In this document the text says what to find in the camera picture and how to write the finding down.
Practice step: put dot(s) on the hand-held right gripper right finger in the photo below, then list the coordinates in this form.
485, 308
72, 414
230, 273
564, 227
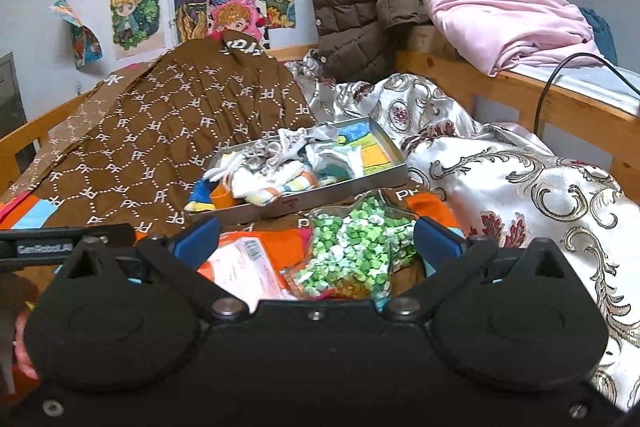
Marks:
436, 241

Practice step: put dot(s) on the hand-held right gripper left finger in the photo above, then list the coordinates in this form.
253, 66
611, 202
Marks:
200, 241

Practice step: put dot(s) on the blue yellow cloth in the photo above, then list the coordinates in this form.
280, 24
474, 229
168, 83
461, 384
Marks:
199, 199

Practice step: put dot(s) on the small orange box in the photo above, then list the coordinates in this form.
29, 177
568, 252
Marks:
221, 197

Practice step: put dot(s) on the white sock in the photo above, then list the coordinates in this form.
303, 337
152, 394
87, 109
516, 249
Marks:
245, 179

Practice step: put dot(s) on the green paper star bag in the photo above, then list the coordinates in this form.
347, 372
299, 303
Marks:
350, 252

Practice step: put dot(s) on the grey cartoon box tray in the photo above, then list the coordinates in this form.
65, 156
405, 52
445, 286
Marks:
380, 147

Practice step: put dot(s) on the white paper bag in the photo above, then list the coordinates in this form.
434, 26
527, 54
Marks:
335, 162

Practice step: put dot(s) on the grey white ruffled cloth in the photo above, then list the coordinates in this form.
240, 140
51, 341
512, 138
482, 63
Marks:
295, 139

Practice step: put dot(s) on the person's left hand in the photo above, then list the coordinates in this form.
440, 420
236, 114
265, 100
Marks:
24, 347

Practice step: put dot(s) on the colourful striped blanket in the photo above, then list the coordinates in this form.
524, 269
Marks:
30, 212

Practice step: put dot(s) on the orange plastic bag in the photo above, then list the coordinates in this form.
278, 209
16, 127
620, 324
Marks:
240, 267

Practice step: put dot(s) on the white floral quilt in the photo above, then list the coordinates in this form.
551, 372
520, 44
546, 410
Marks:
525, 187

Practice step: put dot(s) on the brown patterned blanket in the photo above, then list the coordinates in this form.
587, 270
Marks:
175, 117

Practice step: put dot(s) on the crumpled colourful paper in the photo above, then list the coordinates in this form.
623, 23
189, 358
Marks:
82, 39

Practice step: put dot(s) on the grey mattress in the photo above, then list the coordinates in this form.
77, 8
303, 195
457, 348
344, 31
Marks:
590, 82

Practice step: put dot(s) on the pink cloth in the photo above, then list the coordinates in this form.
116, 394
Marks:
505, 27

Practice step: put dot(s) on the dark blue cloth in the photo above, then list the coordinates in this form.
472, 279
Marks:
602, 34

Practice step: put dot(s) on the wooden bed frame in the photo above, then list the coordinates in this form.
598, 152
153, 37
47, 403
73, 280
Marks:
500, 94

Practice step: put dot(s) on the pink cartoon wall poster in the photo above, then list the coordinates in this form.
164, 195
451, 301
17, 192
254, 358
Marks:
235, 14

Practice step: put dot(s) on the fish wall poster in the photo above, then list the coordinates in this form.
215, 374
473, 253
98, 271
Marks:
197, 2

